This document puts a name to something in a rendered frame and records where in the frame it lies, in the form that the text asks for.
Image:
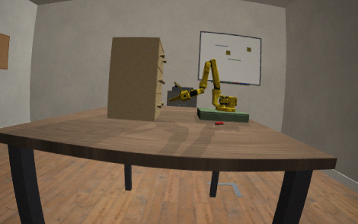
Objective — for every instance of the brown wooden chest of drawers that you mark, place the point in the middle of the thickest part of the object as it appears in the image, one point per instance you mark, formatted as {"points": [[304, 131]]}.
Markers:
{"points": [[133, 78]]}

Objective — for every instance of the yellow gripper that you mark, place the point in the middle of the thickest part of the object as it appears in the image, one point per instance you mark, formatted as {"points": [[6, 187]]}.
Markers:
{"points": [[183, 96]]}

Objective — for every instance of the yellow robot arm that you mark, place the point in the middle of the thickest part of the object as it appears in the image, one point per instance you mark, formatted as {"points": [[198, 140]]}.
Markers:
{"points": [[224, 100]]}

